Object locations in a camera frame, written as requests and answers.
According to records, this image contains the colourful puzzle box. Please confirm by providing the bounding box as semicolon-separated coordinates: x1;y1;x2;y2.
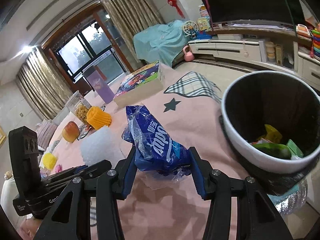
113;61;164;108

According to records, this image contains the yellow snack wrapper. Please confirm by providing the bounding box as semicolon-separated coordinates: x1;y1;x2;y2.
264;124;283;144

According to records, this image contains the pink kettlebell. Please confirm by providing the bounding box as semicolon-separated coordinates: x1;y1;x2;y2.
183;45;195;62

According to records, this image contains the red yellow mango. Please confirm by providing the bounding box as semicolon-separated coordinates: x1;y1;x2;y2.
62;121;80;143

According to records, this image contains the green drink carton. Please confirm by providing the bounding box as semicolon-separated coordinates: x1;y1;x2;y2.
287;139;304;160

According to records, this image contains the teal cloth covered furniture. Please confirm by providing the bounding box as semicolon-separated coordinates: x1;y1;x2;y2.
133;20;189;67

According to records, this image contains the blue plastic bag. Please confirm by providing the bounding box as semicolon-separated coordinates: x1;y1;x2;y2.
122;105;191;181

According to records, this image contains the clear popcorn jar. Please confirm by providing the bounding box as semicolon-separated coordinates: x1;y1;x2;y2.
65;90;92;125

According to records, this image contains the pink toy clip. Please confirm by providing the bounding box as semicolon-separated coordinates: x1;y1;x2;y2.
55;164;62;173

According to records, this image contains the beige window curtain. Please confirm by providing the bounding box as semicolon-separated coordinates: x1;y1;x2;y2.
100;0;164;62

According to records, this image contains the rainbow stacking ring toy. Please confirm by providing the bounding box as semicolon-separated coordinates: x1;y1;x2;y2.
310;24;320;60

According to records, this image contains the toy ferris wheel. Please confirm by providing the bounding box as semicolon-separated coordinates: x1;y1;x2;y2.
182;21;199;38

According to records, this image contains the purple box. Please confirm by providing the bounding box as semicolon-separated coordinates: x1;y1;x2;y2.
84;66;114;104

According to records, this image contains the white trash bin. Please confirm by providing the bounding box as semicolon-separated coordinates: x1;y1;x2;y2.
221;71;319;195

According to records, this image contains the white tv cabinet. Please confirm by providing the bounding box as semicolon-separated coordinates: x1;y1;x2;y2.
189;28;319;90

